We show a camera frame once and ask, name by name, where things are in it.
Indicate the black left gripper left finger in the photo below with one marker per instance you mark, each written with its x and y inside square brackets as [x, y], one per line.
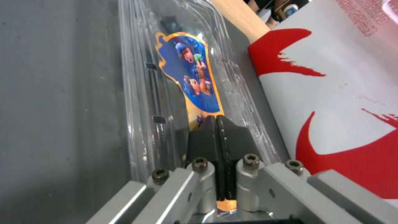
[199, 149]

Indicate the white and red takeout bag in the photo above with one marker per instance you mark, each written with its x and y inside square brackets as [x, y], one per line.
[335, 98]

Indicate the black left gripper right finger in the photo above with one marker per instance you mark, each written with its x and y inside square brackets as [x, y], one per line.
[233, 144]

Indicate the light wooden board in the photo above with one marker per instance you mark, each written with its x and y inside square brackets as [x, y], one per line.
[239, 18]

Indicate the clear plastic takeout container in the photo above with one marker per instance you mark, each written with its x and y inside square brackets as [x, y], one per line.
[140, 81]

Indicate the blue cartoon sticker label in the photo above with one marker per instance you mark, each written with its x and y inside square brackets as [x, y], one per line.
[189, 74]

